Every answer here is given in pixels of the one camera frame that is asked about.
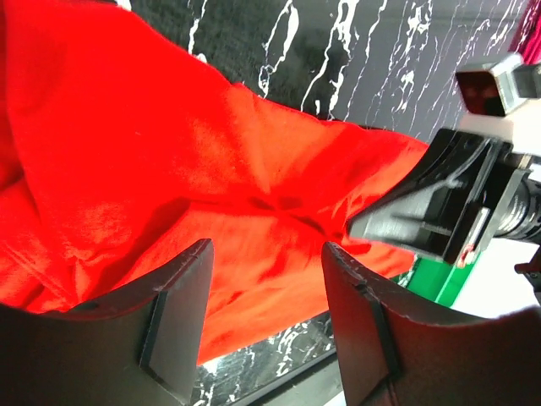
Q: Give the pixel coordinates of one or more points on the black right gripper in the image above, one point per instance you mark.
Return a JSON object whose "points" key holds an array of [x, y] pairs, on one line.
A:
{"points": [[478, 189]]}

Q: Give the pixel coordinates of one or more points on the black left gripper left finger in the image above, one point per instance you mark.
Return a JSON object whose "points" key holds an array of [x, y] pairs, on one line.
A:
{"points": [[137, 345]]}

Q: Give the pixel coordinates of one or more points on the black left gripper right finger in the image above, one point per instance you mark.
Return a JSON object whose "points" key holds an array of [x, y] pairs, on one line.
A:
{"points": [[397, 348]]}

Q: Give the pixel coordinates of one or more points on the red t shirt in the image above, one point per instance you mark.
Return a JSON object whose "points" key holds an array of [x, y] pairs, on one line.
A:
{"points": [[119, 150]]}

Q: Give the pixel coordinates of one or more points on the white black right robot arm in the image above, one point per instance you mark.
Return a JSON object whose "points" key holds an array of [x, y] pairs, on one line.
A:
{"points": [[465, 190]]}

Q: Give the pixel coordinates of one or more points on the green plastic tray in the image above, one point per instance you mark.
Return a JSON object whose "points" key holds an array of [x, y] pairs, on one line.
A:
{"points": [[438, 281]]}

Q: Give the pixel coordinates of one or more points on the black marbled table mat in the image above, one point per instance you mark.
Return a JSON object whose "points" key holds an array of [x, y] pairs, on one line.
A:
{"points": [[387, 64]]}

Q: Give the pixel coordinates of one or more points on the folded magenta t shirt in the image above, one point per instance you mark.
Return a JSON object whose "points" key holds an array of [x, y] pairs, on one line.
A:
{"points": [[527, 38]]}

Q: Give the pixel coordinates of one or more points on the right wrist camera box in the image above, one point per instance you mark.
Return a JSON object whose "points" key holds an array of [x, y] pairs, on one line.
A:
{"points": [[497, 88]]}

